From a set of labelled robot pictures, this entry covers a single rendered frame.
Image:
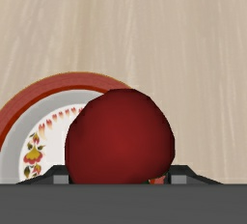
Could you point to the red-rimmed floral plate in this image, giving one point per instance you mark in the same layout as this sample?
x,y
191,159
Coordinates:
x,y
38,112

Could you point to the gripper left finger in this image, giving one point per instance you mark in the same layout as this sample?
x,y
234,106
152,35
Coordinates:
x,y
54,175

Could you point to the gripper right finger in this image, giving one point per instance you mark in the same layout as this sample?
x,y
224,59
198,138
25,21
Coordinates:
x,y
186,176

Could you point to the red tomato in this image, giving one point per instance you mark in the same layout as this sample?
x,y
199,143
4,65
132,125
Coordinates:
x,y
119,139

